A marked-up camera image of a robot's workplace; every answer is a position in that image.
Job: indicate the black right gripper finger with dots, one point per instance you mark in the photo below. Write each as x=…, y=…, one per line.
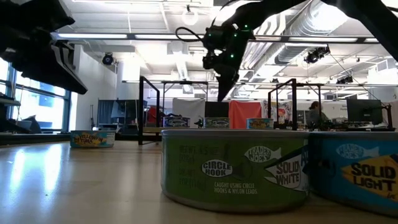
x=222, y=85
x=231, y=81

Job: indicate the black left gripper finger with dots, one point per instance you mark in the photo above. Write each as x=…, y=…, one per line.
x=71, y=82

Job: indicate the green tuna can gold lid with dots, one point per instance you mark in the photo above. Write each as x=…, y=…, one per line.
x=216, y=123

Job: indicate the light blue yellowfin tuna can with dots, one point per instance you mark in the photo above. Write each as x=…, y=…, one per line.
x=260, y=124
x=357, y=186
x=91, y=139

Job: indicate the dark blue skipjack tuna can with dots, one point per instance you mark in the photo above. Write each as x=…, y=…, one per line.
x=176, y=122

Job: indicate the green tuna can silver lid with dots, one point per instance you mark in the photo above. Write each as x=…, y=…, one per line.
x=217, y=174

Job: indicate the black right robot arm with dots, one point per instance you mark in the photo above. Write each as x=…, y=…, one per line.
x=264, y=12

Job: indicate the black square screen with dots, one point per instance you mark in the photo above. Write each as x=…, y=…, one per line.
x=216, y=109

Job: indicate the orange hanging cloth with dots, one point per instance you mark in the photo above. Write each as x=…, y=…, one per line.
x=242, y=112

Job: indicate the large window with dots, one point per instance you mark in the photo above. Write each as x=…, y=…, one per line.
x=40, y=105

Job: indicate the white hanging cloth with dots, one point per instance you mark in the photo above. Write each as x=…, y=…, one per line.
x=189, y=107

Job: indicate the round black ceiling spotlight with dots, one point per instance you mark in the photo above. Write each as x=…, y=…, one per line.
x=108, y=59

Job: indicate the dark blue partition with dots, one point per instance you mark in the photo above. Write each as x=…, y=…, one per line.
x=118, y=115

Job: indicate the colourful printed cloth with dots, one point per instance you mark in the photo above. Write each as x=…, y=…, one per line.
x=281, y=112

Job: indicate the round white ceiling lamp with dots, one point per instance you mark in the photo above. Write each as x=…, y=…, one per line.
x=190, y=17

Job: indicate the red cloth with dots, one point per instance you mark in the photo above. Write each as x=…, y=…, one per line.
x=151, y=115

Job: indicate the black ceiling stage light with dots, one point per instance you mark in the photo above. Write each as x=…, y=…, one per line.
x=317, y=53
x=345, y=80

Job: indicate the person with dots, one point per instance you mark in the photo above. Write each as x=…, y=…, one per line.
x=315, y=115

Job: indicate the cluttered background workbench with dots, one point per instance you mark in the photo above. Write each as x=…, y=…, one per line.
x=357, y=126

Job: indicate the black background monitor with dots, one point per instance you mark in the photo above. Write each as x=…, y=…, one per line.
x=365, y=112

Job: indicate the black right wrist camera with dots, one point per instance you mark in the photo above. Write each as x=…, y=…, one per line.
x=211, y=62

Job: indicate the black background table frame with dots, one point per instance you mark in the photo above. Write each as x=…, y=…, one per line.
x=186, y=82

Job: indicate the black aluminium table frame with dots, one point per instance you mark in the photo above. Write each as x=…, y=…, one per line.
x=31, y=139

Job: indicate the large silver ventilation duct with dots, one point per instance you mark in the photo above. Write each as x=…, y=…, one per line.
x=311, y=31

